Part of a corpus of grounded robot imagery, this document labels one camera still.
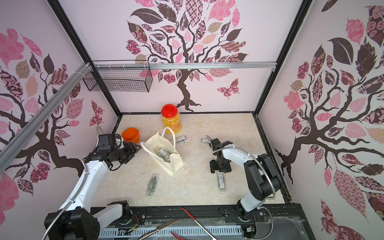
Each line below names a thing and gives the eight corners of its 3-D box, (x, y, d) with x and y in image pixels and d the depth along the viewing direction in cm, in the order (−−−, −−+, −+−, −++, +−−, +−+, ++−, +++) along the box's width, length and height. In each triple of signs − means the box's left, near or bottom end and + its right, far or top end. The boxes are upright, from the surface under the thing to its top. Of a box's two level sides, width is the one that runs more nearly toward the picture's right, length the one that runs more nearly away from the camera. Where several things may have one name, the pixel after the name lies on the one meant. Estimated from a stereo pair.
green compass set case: (146, 198, 81) (145, 197, 80) (151, 174, 90) (150, 173, 89) (156, 198, 81) (155, 197, 80) (160, 174, 90) (159, 173, 89)
